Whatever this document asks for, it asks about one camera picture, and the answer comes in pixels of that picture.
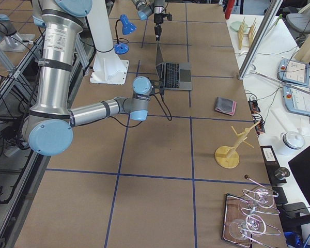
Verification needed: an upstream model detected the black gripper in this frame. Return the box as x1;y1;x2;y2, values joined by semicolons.
154;13;163;41

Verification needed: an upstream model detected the grey laptop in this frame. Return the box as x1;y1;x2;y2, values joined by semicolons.
155;42;193;91

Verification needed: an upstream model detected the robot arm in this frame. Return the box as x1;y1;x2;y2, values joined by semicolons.
22;1;152;156
132;0;167;42

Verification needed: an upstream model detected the blue desk lamp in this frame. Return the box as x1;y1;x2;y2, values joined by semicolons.
114;14;137;54

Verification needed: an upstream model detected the red cylinder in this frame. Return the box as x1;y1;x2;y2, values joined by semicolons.
224;0;236;20

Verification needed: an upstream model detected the pale green glass plate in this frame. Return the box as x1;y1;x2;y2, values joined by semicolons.
229;21;249;32

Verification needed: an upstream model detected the wooden dish rack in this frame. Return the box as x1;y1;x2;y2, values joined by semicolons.
237;18;256;50

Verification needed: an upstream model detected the grey folded cloth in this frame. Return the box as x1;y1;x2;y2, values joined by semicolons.
214;97;237;116

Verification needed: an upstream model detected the upper teach pendant tablet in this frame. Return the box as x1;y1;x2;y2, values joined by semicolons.
277;58;310;86

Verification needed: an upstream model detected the teach pendant tablet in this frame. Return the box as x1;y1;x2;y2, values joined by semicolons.
283;86;310;116
277;58;310;86

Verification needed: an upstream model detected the wooden mug tree stand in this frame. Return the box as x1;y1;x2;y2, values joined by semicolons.
214;121;259;169

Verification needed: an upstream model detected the lower teach pendant tablet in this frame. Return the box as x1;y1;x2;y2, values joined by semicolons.
283;86;310;116

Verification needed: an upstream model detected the white lidded pot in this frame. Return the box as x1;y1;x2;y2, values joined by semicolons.
277;131;305;156

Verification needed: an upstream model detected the black tray with glasses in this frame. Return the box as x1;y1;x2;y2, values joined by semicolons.
221;193;282;247

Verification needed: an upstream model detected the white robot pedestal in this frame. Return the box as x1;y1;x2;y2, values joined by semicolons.
87;1;129;85

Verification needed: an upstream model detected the aluminium frame post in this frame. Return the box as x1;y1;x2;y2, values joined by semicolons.
238;0;283;80

